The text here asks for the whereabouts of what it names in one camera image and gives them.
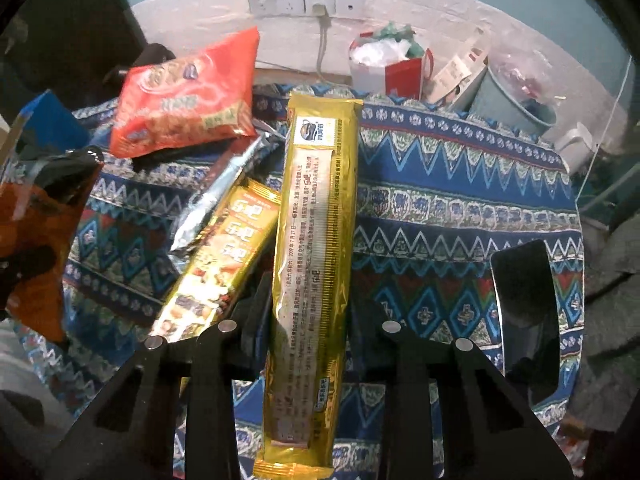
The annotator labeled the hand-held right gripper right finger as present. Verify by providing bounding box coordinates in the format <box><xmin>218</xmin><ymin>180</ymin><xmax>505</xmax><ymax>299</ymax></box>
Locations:
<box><xmin>350</xmin><ymin>290</ymin><xmax>576</xmax><ymax>480</ymax></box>

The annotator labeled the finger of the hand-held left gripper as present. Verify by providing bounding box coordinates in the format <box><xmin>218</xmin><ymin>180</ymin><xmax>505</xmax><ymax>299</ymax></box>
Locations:
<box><xmin>0</xmin><ymin>242</ymin><xmax>58</xmax><ymax>321</ymax></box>

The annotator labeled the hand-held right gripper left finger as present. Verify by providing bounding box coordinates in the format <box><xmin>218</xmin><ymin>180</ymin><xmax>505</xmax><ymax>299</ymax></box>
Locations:
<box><xmin>45</xmin><ymin>270</ymin><xmax>273</xmax><ymax>480</ymax></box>

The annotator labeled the orange snack packet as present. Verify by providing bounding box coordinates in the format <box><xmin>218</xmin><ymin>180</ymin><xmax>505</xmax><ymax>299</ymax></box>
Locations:
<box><xmin>0</xmin><ymin>146</ymin><xmax>106</xmax><ymax>343</ymax></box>

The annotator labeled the long plain gold snack packet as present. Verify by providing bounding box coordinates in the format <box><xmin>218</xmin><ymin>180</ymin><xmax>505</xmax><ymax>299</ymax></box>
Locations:
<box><xmin>252</xmin><ymin>91</ymin><xmax>364</xmax><ymax>480</ymax></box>

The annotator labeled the blue cardboard box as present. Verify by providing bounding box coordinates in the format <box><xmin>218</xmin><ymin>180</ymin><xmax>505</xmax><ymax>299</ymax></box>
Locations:
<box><xmin>0</xmin><ymin>89</ymin><xmax>93</xmax><ymax>171</ymax></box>

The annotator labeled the gold pictured snack packet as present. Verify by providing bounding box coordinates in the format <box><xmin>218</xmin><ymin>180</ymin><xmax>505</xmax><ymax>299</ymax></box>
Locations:
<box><xmin>150</xmin><ymin>177</ymin><xmax>283</xmax><ymax>348</ymax></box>

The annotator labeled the silver snack packet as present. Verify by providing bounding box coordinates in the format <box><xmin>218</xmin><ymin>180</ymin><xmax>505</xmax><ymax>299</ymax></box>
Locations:
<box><xmin>169</xmin><ymin>130</ymin><xmax>283</xmax><ymax>256</ymax></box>

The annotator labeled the blue patterned tablecloth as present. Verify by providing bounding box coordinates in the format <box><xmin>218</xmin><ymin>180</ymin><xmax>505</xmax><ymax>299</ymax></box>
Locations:
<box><xmin>15</xmin><ymin>82</ymin><xmax>586</xmax><ymax>480</ymax></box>

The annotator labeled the black glossy flat object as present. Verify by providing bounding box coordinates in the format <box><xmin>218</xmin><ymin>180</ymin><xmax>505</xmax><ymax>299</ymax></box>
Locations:
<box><xmin>489</xmin><ymin>239</ymin><xmax>561</xmax><ymax>407</ymax></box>

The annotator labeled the red snack packet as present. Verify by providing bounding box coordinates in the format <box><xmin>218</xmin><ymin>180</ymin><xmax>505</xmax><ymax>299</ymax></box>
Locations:
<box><xmin>107</xmin><ymin>26</ymin><xmax>261</xmax><ymax>158</ymax></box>

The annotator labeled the black cloth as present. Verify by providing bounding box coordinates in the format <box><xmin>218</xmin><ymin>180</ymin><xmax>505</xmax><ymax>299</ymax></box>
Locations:
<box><xmin>0</xmin><ymin>0</ymin><xmax>148</xmax><ymax>126</ymax></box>

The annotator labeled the grey cloth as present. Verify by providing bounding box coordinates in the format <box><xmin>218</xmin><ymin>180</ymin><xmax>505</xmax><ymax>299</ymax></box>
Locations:
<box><xmin>570</xmin><ymin>210</ymin><xmax>640</xmax><ymax>436</ymax></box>

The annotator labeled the red and white paper bag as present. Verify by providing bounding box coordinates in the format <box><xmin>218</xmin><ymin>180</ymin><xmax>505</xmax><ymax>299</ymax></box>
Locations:
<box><xmin>348</xmin><ymin>22</ymin><xmax>436</xmax><ymax>101</ymax></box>

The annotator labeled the pale blue trash bin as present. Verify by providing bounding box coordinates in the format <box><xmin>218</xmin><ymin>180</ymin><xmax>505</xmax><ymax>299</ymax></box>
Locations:
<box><xmin>470</xmin><ymin>47</ymin><xmax>558</xmax><ymax>138</ymax></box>

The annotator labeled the white kettle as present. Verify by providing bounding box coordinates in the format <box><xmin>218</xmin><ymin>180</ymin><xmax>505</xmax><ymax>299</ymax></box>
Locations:
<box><xmin>552</xmin><ymin>122</ymin><xmax>598</xmax><ymax>173</ymax></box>

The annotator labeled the white and red card packaging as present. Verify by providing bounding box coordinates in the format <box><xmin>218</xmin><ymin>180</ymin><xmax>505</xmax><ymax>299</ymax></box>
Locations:
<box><xmin>430</xmin><ymin>25</ymin><xmax>493</xmax><ymax>106</ymax></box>

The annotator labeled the grey plug with cable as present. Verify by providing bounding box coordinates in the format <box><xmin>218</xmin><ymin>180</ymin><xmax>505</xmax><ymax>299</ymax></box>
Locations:
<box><xmin>312</xmin><ymin>4</ymin><xmax>351</xmax><ymax>81</ymax></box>

